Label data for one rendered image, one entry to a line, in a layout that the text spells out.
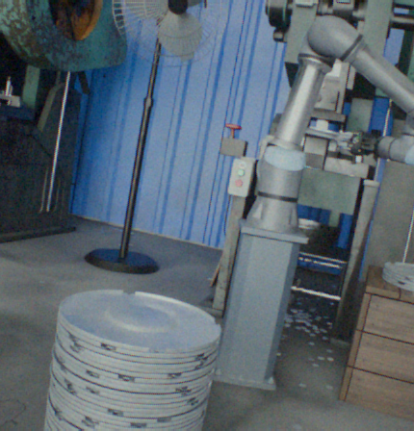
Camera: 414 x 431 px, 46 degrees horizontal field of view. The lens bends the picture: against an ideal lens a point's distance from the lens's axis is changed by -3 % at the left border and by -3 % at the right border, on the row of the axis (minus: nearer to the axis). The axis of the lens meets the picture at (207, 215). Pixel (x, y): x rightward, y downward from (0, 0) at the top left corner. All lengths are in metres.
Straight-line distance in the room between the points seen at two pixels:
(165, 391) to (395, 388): 0.85
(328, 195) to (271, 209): 0.61
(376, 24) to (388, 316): 1.21
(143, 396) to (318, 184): 1.34
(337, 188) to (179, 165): 1.75
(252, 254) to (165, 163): 2.22
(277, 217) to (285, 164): 0.15
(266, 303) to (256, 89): 2.22
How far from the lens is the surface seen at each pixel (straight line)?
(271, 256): 1.39
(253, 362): 1.48
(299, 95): 1.57
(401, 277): 1.54
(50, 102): 2.99
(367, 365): 1.51
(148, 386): 0.81
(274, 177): 1.40
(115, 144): 3.69
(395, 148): 1.67
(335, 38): 1.49
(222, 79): 3.51
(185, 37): 2.55
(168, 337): 0.86
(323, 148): 2.04
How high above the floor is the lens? 0.62
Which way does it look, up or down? 7 degrees down
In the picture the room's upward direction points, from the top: 10 degrees clockwise
